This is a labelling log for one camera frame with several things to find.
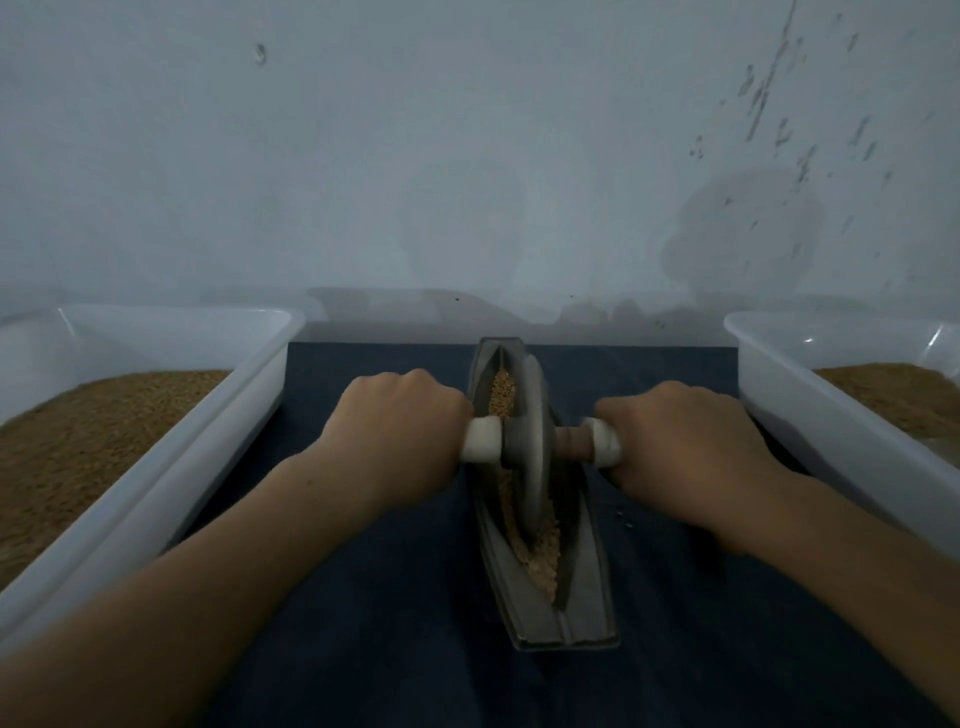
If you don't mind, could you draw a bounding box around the small ground grain portion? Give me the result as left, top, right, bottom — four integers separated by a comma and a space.
486, 369, 566, 599

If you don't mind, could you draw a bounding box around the white plastic tray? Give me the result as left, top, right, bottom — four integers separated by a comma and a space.
0, 304, 306, 654
723, 309, 960, 560

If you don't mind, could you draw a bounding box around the dark blue tablecloth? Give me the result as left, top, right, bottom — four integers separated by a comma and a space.
165, 342, 947, 728

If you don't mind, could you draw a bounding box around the person's left forearm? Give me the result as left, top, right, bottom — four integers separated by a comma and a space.
0, 457, 395, 728

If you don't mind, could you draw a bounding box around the person's right forearm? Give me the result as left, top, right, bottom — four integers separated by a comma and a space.
720, 472, 960, 722

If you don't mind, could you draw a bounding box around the boat-shaped metal grinding trough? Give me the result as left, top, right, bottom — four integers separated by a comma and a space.
465, 337, 621, 653

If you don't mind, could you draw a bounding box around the person's right hand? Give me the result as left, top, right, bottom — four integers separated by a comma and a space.
594, 381, 789, 534

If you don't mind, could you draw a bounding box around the person's left hand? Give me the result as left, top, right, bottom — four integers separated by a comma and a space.
315, 370, 473, 515

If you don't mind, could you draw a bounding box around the metal grinding wheel with handles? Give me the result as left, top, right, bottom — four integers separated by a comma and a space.
462, 348, 624, 549

